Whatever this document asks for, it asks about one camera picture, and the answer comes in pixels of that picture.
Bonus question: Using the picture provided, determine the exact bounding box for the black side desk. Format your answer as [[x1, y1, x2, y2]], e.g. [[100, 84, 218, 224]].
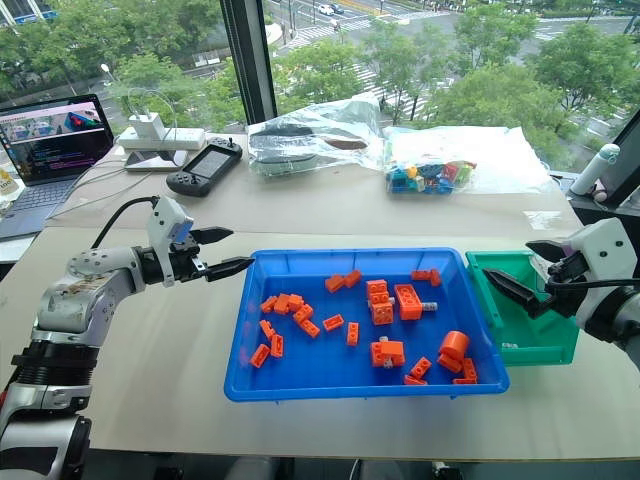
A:
[[548, 169, 640, 237]]

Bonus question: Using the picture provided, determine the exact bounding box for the orange plastic cylinder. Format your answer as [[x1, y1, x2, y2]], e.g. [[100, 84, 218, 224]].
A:
[[439, 330, 471, 362]]

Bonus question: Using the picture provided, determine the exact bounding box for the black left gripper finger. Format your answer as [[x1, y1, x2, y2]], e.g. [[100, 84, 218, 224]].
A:
[[192, 226, 235, 246], [204, 257, 257, 283]]

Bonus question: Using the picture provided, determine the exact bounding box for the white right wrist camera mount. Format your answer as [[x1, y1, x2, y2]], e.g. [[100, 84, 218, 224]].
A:
[[563, 217, 640, 292]]

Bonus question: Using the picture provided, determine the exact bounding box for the open grey laptop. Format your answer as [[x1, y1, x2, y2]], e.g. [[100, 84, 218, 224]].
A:
[[0, 93, 116, 241]]

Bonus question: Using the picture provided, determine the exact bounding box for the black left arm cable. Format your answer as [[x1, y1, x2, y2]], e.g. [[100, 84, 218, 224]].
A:
[[89, 195, 162, 250]]

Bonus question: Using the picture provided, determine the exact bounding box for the small clear plastic wrapper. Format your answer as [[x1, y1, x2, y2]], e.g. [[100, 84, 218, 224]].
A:
[[519, 206, 567, 232]]

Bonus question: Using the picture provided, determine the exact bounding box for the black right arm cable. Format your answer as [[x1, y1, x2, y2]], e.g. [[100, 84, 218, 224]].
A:
[[544, 277, 640, 301]]

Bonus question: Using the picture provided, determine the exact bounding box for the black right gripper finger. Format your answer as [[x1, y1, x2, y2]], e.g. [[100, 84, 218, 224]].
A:
[[481, 268, 552, 320], [525, 240, 570, 264]]

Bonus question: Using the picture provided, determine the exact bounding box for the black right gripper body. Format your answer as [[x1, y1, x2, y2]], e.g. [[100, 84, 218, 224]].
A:
[[546, 252, 588, 319]]

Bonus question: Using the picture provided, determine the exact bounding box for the plastic bag of colourful bricks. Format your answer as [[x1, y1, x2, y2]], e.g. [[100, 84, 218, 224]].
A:
[[381, 124, 552, 197]]

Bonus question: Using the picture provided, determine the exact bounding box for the black handheld controller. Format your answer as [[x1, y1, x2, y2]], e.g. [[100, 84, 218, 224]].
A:
[[165, 136, 244, 198]]

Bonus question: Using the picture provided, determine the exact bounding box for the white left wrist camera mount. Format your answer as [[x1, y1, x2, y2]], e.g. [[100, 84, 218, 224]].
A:
[[146, 195, 194, 251]]

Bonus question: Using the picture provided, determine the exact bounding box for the white plug-in charger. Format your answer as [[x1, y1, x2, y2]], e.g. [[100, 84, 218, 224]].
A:
[[130, 111, 166, 139]]

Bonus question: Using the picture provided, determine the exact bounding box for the white charger cable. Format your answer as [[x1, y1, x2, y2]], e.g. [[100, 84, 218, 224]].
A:
[[118, 86, 177, 142]]

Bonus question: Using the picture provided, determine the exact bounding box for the clear plastic bag with items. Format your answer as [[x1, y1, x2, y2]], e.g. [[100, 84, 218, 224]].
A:
[[246, 91, 387, 179]]

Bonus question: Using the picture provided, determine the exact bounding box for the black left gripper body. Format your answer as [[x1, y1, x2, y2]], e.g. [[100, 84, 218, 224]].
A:
[[168, 240, 209, 284]]

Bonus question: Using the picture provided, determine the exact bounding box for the smartphone with dark screen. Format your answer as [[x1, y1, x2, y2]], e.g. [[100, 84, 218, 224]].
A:
[[124, 148, 189, 173]]

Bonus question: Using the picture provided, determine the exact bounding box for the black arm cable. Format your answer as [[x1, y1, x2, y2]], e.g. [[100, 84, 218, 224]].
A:
[[544, 277, 640, 301], [89, 195, 162, 250]]

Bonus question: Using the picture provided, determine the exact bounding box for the black window frame post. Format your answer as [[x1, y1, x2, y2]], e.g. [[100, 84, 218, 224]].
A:
[[219, 0, 279, 129]]

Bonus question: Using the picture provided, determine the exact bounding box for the white cable on table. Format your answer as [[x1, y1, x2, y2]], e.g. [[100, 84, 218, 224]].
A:
[[46, 160, 151, 222]]

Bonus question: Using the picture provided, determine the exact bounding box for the green plastic bin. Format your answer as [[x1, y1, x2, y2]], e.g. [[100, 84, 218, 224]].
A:
[[464, 250, 582, 368]]

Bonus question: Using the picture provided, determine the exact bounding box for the white power strip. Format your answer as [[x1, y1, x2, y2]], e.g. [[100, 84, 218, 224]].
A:
[[115, 126, 207, 151]]

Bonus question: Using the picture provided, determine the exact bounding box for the white water bottle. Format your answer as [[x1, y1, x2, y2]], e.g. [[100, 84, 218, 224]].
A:
[[569, 143, 622, 197]]

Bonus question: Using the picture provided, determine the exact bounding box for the blue plastic tray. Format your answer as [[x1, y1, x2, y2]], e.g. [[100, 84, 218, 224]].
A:
[[223, 246, 512, 403]]

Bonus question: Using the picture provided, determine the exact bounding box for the yellow white snack bag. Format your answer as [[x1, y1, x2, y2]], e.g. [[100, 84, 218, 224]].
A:
[[0, 168, 27, 220]]

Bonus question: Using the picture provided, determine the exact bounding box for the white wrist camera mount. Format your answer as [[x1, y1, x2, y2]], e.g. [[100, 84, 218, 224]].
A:
[[146, 195, 194, 251], [563, 217, 640, 292]]

